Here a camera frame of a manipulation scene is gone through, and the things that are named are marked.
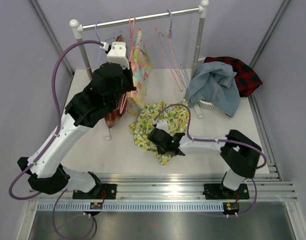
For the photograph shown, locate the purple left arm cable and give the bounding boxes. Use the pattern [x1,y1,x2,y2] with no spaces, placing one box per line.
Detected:
[8,40,106,238]

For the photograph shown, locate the white plastic perforated basket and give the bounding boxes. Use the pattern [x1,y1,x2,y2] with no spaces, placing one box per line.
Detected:
[196,58,218,110]

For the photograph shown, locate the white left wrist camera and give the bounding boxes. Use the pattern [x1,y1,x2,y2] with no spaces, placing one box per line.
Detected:
[101,41,130,70]

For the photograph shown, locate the light blue denim garment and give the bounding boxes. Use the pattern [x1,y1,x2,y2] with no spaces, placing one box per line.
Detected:
[185,61,241,118]

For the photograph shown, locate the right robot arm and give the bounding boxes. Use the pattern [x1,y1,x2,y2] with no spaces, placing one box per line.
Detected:
[148,127,265,201]

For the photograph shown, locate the white metal clothes rack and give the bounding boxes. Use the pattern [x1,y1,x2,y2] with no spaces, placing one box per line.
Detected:
[69,0,209,140]

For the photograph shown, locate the red black plaid skirt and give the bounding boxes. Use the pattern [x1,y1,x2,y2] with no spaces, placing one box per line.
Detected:
[204,56,263,98]

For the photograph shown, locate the red beige checked garment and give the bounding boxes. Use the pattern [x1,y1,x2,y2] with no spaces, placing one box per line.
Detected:
[105,35,128,128]

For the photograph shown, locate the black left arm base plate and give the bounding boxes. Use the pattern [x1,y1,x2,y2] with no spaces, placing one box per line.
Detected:
[72,183,117,200]

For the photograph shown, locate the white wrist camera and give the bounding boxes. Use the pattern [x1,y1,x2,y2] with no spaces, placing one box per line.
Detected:
[153,119,169,133]
[101,41,130,70]

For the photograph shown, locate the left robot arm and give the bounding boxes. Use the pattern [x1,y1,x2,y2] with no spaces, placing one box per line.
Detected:
[17,62,136,199]

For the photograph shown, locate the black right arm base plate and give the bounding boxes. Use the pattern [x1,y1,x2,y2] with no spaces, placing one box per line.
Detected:
[203,183,236,200]

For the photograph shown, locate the yellow green floral garment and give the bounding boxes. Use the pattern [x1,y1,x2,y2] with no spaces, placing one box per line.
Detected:
[129,99,189,165]

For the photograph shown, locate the aluminium mounting rail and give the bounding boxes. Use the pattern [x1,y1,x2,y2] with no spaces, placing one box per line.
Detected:
[26,172,298,202]

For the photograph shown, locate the pink wire hanger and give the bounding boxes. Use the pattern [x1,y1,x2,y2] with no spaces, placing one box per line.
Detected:
[155,28,184,92]

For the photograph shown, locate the white slotted cable duct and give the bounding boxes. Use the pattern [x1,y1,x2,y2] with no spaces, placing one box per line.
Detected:
[37,201,224,212]

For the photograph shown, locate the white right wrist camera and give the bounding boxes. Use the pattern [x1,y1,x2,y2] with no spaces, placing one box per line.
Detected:
[153,119,169,133]

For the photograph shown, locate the pastel tie-dye garment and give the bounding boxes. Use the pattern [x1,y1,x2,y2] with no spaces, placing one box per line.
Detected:
[127,29,153,116]

